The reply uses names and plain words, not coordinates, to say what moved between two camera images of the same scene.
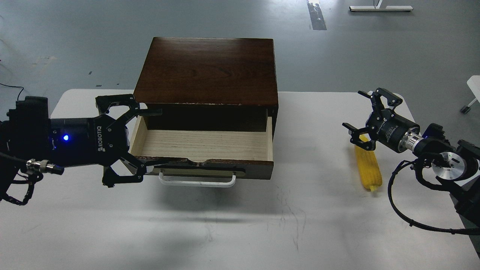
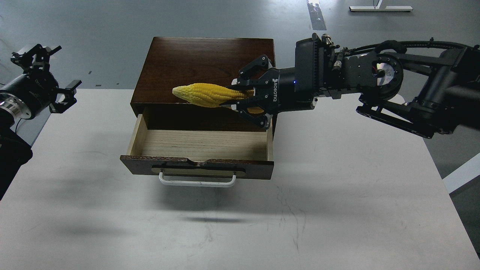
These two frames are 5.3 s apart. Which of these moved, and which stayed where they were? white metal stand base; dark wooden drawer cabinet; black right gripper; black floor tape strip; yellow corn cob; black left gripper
Moved: yellow corn cob; black right gripper; black left gripper
Stayed: white metal stand base; black floor tape strip; dark wooden drawer cabinet
